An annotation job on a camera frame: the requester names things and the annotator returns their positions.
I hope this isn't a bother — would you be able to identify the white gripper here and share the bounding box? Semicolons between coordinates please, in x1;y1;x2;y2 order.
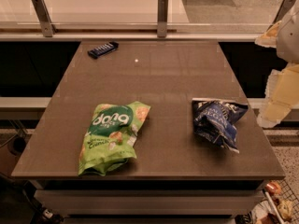
255;0;299;128

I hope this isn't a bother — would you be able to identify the blue chip bag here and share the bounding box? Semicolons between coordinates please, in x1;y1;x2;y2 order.
192;98;249;153

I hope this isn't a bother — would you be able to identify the blue rxbar blueberry bar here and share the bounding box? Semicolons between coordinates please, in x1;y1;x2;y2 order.
87;41;119;59

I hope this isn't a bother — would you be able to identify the green snack bag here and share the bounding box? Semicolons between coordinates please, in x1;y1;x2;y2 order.
78;102;150;176

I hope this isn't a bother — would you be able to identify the glass railing panel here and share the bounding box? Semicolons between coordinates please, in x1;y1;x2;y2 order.
0;0;299;35

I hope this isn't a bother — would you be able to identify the right metal railing bracket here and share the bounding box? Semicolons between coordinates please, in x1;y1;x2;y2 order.
270;0;296;27

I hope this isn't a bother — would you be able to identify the metal railing bracket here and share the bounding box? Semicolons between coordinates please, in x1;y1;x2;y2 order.
270;0;296;27
157;0;168;38
31;0;55;37

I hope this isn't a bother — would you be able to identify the middle metal railing bracket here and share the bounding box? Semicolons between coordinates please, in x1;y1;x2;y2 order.
157;0;168;38

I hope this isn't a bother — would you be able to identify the wire basket with snacks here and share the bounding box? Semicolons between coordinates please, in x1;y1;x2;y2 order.
235;180;299;224

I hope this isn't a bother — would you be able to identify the left metal railing bracket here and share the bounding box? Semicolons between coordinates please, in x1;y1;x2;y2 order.
31;0;55;37

